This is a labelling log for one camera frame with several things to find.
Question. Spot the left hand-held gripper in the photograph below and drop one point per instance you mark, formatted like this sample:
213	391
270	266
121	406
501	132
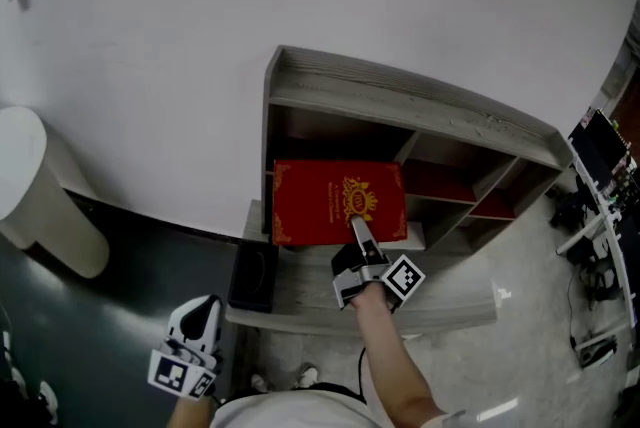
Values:
170	373

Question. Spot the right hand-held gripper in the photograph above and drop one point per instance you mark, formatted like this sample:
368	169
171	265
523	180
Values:
402	278

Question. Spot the red hardcover book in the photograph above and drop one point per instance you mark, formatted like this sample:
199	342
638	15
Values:
310	201

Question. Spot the person's right forearm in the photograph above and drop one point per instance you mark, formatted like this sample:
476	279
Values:
390	356

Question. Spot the person's left forearm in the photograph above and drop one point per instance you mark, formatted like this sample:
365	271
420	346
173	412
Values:
190	413

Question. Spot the grey wooden desk with hutch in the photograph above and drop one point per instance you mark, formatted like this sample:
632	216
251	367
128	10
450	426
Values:
300	301

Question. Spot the long white office desk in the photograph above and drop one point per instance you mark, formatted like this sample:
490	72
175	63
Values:
612	236

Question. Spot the black computer monitor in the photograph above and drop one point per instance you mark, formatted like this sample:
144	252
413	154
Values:
605	138

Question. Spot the black tissue box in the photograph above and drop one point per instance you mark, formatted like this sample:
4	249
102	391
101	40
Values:
252	276

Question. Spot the person's left white shoe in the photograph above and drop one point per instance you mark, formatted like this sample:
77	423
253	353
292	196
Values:
258	382

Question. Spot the person's white shoe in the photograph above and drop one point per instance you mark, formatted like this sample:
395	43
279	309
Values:
308	376
258	382

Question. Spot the person's black trousers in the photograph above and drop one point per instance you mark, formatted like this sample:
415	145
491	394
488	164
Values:
280	391

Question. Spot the person's right white shoe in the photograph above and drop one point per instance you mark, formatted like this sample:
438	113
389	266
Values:
308	376

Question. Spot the white paper scrap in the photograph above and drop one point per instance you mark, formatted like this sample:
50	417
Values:
501	291

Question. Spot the black office chair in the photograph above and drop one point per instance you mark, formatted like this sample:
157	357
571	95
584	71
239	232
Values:
570	211

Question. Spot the grey floor device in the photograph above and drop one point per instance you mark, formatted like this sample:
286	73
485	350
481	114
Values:
596	351

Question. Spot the white oval pedestal table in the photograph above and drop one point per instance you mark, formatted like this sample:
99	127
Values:
40	196

